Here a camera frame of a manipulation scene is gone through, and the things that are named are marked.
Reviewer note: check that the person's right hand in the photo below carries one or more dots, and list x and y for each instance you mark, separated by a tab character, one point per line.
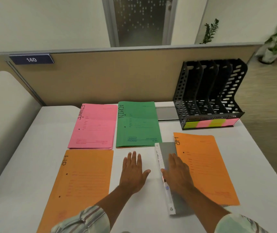
178	177

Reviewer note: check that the person's left hand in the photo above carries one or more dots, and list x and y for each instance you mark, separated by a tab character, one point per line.
132	174

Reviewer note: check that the grey folder white spine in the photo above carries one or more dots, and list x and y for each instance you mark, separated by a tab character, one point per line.
168	150

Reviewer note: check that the orange folder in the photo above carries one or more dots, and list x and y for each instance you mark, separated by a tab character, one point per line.
211	167
80	203

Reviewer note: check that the pink folder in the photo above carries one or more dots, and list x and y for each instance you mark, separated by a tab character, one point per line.
97	133

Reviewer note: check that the green folder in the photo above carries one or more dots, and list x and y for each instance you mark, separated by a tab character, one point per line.
148	114

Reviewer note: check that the black perforated file rack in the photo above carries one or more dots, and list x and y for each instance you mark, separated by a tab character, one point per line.
201	82

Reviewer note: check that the person's right forearm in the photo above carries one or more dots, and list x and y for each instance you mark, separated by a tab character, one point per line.
201	206

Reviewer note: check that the person's left forearm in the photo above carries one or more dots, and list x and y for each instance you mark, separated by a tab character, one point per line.
114	203

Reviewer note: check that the person's right shirt sleeve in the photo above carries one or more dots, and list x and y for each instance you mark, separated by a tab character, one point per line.
240	225

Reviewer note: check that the yellow-green sticky note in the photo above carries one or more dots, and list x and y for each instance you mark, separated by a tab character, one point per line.
217	123
191	125

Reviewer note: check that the pink sticky note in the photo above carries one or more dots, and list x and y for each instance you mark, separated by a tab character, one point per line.
231	121
204	123

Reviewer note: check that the white curved side panel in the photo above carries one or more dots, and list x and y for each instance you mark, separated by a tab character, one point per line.
7	123

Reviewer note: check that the slim leafy green plant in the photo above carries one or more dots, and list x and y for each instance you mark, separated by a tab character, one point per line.
210	31

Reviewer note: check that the potted plant white pot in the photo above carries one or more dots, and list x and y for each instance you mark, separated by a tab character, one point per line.
268	56

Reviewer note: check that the dark blue number plate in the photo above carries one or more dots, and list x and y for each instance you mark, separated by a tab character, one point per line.
31	59

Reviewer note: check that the frosted glass door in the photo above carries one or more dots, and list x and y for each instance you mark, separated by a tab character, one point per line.
141	21

